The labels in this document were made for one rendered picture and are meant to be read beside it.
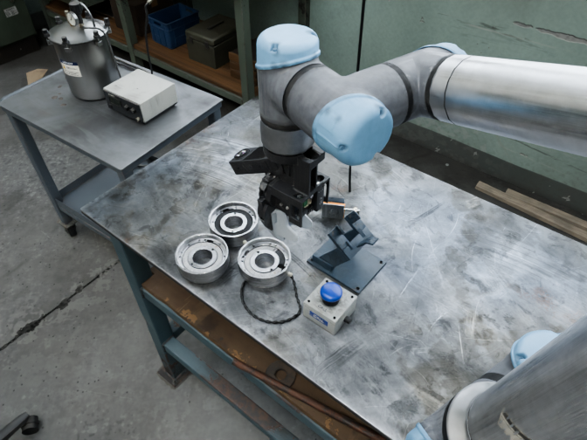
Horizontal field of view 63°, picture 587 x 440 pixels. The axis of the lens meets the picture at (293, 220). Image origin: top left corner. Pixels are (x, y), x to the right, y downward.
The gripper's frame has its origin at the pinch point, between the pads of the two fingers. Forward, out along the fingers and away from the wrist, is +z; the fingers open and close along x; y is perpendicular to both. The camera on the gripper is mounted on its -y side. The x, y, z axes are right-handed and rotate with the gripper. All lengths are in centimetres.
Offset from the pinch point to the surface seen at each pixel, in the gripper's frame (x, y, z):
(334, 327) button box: -2.5, 14.0, 13.5
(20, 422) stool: -49, -65, 88
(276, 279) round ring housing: -0.8, -0.6, 13.3
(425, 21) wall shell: 162, -49, 32
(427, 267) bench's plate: 22.2, 20.1, 16.2
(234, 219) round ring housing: 6.7, -18.7, 14.4
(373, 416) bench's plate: -10.4, 27.3, 16.2
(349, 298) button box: 3.4, 13.3, 11.7
